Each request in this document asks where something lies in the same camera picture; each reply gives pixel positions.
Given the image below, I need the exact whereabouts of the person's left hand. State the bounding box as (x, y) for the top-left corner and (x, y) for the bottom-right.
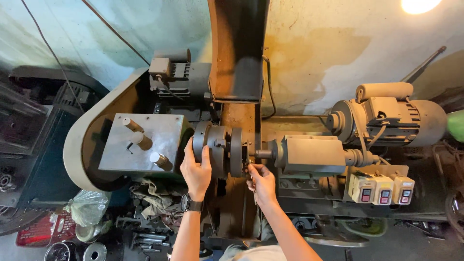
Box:
(180, 137), (213, 202)

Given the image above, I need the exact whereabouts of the person's right hand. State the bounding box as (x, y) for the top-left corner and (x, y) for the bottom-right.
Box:
(246, 163), (278, 208)

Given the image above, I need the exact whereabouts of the grey lathe chuck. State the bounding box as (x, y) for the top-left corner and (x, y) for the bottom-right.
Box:
(192, 121), (255, 179)

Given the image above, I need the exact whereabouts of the black wristwatch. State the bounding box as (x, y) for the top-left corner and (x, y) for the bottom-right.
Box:
(180, 192), (204, 213)

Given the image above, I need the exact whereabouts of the dirty grey rag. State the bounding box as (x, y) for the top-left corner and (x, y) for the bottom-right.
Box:
(130, 178), (190, 222)

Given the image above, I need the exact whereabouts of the grey headstock gearbox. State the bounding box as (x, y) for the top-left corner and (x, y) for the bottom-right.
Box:
(98, 113), (190, 173)

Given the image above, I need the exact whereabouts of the grey drilling spindle unit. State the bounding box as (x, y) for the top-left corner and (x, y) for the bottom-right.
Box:
(254, 134), (380, 177)

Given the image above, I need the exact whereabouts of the dark lathe bed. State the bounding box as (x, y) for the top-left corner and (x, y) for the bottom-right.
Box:
(203, 103), (450, 248)

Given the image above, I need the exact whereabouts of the person's light shirt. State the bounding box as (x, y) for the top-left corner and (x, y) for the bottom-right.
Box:
(218, 244), (288, 261)

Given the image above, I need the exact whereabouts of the heap of metal parts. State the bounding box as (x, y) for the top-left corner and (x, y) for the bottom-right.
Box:
(115, 206), (175, 261)

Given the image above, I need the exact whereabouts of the small grey electric motor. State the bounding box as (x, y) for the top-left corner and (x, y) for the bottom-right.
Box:
(148, 49), (212, 101)

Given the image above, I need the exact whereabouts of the green basin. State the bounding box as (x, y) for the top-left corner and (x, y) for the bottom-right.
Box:
(340, 217), (389, 239)

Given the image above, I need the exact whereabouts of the clear plastic bag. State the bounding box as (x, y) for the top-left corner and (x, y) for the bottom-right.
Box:
(64, 189), (112, 228)

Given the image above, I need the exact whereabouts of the beige belt guard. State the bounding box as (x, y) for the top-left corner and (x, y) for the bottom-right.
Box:
(63, 67), (157, 193)

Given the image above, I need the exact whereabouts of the round metal disc part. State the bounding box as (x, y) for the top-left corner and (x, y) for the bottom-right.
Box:
(82, 242), (108, 261)

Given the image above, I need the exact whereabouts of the rusty metal chute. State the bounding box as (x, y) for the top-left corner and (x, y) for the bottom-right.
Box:
(207, 0), (271, 104)

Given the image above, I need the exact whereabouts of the large grey electric motor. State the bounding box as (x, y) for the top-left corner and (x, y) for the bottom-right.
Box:
(326, 82), (448, 148)

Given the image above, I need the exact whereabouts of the black machine with motor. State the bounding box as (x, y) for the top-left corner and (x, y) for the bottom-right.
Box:
(0, 65), (110, 237)

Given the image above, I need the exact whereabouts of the red plastic crate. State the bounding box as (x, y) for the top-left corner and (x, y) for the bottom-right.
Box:
(15, 211), (77, 248)

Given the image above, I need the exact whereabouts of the metal rod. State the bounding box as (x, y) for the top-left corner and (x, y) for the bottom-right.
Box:
(400, 46), (447, 84)

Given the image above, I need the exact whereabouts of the green plastic object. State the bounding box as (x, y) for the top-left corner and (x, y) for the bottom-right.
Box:
(446, 109), (464, 143)

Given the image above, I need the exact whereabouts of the glowing light bulb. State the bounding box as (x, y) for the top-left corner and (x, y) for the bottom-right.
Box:
(400, 0), (443, 15)

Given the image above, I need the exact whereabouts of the beige push-button switch box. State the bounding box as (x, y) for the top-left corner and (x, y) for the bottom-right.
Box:
(391, 176), (415, 206)
(373, 175), (394, 206)
(349, 173), (376, 204)

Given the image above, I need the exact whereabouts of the black hose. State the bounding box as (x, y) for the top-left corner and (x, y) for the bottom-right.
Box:
(261, 54), (277, 120)

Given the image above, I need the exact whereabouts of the round metal ring part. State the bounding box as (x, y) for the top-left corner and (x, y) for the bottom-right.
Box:
(44, 241), (77, 261)

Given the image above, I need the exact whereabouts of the thin brown wall cable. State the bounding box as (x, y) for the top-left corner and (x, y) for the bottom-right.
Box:
(80, 0), (151, 67)

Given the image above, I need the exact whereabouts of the thin black wall cable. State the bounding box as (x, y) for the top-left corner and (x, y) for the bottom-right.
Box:
(21, 0), (86, 114)

